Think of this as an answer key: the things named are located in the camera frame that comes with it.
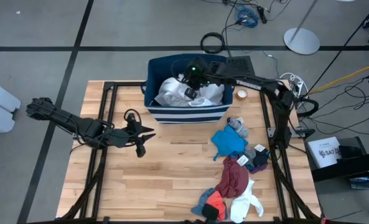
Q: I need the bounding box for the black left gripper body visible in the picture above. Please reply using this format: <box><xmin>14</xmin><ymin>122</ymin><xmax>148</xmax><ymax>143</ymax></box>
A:
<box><xmin>121</xmin><ymin>111</ymin><xmax>147</xmax><ymax>159</ymax></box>

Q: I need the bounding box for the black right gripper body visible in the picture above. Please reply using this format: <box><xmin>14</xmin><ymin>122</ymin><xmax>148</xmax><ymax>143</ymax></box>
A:
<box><xmin>182</xmin><ymin>57</ymin><xmax>216</xmax><ymax>91</ymax></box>

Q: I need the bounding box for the large white garment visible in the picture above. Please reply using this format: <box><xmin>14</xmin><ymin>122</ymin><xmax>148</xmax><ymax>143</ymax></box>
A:
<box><xmin>154</xmin><ymin>73</ymin><xmax>225</xmax><ymax>108</ymax></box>

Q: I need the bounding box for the light grey sock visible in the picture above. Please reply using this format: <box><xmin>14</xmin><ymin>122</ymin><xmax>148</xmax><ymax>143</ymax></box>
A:
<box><xmin>227</xmin><ymin>116</ymin><xmax>250</xmax><ymax>138</ymax></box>

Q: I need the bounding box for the bright teal garment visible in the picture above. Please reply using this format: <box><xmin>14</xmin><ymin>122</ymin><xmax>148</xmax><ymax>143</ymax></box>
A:
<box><xmin>210</xmin><ymin>124</ymin><xmax>250</xmax><ymax>162</ymax></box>

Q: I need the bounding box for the grey teal sock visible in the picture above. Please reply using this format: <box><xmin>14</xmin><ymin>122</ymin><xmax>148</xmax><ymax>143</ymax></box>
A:
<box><xmin>242</xmin><ymin>146</ymin><xmax>257</xmax><ymax>170</ymax></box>

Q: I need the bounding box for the coral terry cloth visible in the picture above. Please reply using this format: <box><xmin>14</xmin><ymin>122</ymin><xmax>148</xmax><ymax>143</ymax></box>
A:
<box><xmin>205</xmin><ymin>190</ymin><xmax>228</xmax><ymax>222</ymax></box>

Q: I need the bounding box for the maroon garment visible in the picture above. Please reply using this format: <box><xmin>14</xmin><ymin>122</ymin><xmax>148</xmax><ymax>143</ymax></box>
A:
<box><xmin>214</xmin><ymin>155</ymin><xmax>250</xmax><ymax>199</ymax></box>

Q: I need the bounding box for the white sock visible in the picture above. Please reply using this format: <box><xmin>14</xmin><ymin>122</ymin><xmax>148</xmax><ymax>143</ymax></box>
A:
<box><xmin>249</xmin><ymin>192</ymin><xmax>265</xmax><ymax>218</ymax></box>
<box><xmin>230</xmin><ymin>178</ymin><xmax>255</xmax><ymax>224</ymax></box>

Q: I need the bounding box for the navy white striped fabric basket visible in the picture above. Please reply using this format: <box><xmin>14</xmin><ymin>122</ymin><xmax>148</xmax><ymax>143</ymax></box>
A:
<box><xmin>140</xmin><ymin>53</ymin><xmax>235</xmax><ymax>124</ymax></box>

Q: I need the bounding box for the black perforated floor mat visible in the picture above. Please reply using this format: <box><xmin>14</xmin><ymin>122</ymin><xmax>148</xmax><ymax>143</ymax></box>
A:
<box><xmin>227</xmin><ymin>55</ymin><xmax>256</xmax><ymax>77</ymax></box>

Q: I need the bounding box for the black power brick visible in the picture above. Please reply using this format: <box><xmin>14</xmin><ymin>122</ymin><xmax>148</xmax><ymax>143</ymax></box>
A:
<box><xmin>256</xmin><ymin>5</ymin><xmax>268</xmax><ymax>24</ymax></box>

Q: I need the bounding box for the navy purple sock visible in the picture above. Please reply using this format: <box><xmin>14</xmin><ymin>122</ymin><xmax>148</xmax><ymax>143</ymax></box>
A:
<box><xmin>249</xmin><ymin>148</ymin><xmax>271</xmax><ymax>174</ymax></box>

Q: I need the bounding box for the small black cloth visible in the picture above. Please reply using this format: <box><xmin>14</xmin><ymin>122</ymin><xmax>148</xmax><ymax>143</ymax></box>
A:
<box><xmin>201</xmin><ymin>203</ymin><xmax>220</xmax><ymax>222</ymax></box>

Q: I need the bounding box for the round grey floor stand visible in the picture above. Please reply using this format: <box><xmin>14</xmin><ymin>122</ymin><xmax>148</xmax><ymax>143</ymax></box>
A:
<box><xmin>283</xmin><ymin>0</ymin><xmax>321</xmax><ymax>55</ymax></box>

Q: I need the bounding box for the white labelled box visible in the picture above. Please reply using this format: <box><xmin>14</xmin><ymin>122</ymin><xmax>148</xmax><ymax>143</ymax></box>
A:
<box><xmin>306</xmin><ymin>136</ymin><xmax>342</xmax><ymax>169</ymax></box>

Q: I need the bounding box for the black side cart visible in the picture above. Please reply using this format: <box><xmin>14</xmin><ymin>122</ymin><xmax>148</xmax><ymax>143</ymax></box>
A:
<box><xmin>304</xmin><ymin>136</ymin><xmax>369</xmax><ymax>206</ymax></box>

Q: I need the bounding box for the black coiled cable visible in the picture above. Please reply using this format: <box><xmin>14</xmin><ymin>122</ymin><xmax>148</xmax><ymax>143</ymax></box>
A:
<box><xmin>199</xmin><ymin>32</ymin><xmax>225</xmax><ymax>55</ymax></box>

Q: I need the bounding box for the black metal table frame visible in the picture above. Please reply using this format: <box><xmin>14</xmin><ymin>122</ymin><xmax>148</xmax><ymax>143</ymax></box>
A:
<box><xmin>59</xmin><ymin>80</ymin><xmax>322</xmax><ymax>224</ymax></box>

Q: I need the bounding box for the blue coiled cable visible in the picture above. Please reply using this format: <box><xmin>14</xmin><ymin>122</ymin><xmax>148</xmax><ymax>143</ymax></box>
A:
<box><xmin>233</xmin><ymin>6</ymin><xmax>259</xmax><ymax>29</ymax></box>

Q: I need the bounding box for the white cable bundle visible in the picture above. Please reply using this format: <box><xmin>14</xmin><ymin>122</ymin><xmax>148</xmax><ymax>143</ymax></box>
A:
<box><xmin>279</xmin><ymin>72</ymin><xmax>309</xmax><ymax>97</ymax></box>

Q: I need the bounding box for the yellow cable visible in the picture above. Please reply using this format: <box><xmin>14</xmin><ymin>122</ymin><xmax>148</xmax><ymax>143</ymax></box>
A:
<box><xmin>308</xmin><ymin>58</ymin><xmax>369</xmax><ymax>96</ymax></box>

